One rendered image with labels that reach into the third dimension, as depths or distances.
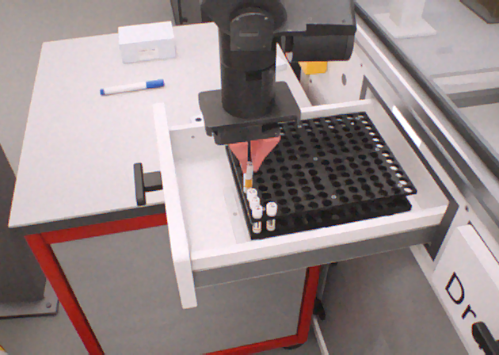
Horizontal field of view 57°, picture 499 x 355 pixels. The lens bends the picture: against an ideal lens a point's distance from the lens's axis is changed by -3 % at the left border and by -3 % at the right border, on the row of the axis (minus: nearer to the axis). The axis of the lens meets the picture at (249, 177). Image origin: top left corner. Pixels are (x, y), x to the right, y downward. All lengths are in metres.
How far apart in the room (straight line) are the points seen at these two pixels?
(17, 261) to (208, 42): 0.84
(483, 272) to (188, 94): 0.70
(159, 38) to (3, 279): 0.89
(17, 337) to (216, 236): 1.11
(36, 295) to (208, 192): 1.05
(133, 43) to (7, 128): 1.38
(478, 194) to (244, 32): 0.32
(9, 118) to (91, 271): 1.61
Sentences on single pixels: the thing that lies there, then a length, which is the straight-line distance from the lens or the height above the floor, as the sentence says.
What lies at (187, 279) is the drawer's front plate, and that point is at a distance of 0.55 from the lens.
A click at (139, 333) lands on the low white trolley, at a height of 0.31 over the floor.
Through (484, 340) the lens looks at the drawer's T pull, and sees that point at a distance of 0.53.
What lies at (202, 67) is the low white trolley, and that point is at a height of 0.76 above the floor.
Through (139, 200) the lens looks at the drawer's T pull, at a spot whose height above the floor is 0.91.
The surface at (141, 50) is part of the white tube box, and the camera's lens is 1.15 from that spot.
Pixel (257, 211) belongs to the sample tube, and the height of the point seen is 0.91.
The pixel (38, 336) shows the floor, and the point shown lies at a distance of 1.63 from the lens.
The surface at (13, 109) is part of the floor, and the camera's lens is 2.54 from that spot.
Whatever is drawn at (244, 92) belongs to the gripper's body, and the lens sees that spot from 0.47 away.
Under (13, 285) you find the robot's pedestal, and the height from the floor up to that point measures 0.10.
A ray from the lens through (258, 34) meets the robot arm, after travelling 0.40.
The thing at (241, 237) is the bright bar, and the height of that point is 0.85.
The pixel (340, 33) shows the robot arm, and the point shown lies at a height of 1.13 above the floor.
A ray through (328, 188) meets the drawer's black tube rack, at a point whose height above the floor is 0.90.
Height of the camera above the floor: 1.34
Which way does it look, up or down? 45 degrees down
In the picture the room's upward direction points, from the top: straight up
